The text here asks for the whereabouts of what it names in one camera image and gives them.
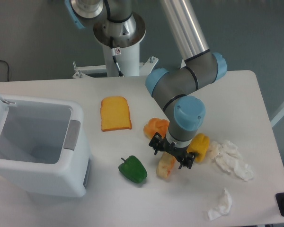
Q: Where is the green bell pepper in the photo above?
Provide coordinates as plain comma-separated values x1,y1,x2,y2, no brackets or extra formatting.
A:
118,156,148,184

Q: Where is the toast slice bread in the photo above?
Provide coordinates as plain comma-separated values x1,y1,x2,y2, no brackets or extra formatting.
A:
100,96,132,131

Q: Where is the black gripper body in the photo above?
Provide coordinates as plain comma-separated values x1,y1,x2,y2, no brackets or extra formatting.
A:
163,138,187,159

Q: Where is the white plastic trash bin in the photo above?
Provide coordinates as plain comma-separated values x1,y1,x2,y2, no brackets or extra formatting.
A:
0,94,92,197

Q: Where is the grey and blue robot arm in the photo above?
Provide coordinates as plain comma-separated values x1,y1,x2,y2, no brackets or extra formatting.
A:
65,0,227,168

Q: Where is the rectangular toasted bread block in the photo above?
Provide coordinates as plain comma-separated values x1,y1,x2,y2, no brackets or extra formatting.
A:
156,152,176,179

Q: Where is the large crumpled white tissue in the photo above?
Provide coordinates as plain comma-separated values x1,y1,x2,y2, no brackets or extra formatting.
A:
207,140,254,182

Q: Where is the round knotted bread roll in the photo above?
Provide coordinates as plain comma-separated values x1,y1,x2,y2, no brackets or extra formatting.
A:
143,118,169,140

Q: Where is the small crumpled white tissue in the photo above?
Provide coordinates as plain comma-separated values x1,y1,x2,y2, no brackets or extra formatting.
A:
207,188,232,221

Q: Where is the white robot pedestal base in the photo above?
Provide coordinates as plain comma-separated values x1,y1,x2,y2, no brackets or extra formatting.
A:
73,43,159,79

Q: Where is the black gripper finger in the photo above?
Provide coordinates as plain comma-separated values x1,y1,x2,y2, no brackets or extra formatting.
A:
149,132,166,155
178,152,196,169

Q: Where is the yellow bell pepper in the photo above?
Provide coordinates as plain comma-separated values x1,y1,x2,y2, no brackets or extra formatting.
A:
187,133,210,163

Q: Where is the black floor cable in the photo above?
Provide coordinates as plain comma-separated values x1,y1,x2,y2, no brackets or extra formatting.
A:
0,60,12,82

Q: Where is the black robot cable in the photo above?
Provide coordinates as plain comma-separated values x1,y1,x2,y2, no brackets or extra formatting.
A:
110,36,125,77

